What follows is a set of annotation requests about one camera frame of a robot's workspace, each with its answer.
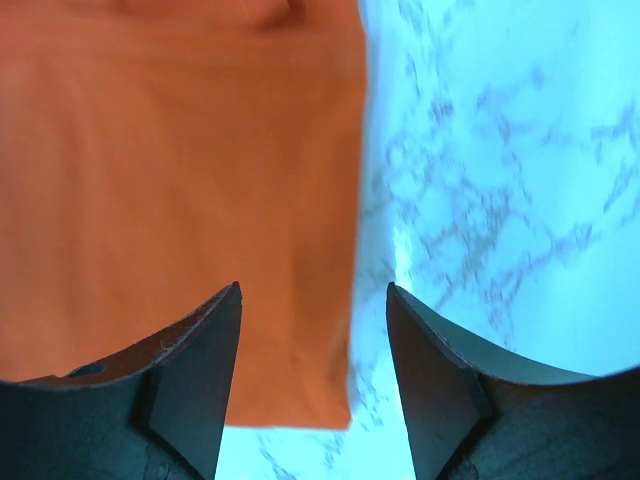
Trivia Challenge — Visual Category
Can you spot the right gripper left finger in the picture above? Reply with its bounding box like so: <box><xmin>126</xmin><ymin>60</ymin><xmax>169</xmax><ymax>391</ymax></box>
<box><xmin>1</xmin><ymin>283</ymin><xmax>242</xmax><ymax>479</ymax></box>

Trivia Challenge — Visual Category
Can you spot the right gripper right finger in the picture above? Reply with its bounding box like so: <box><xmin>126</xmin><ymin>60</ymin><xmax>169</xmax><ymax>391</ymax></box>
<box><xmin>386</xmin><ymin>284</ymin><xmax>639</xmax><ymax>479</ymax></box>

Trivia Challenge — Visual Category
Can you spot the orange t-shirt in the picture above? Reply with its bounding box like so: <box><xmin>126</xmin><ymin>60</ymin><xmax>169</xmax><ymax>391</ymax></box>
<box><xmin>1</xmin><ymin>1</ymin><xmax>366</xmax><ymax>429</ymax></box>

